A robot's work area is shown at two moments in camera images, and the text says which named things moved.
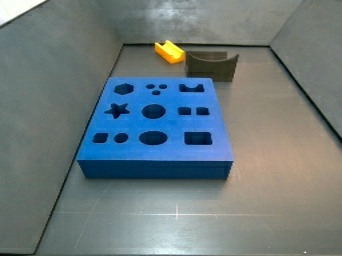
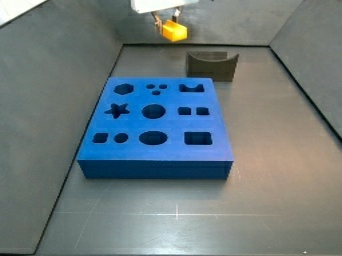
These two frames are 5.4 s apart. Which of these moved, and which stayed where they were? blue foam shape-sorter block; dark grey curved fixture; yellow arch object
Moved: yellow arch object
Stayed: dark grey curved fixture; blue foam shape-sorter block
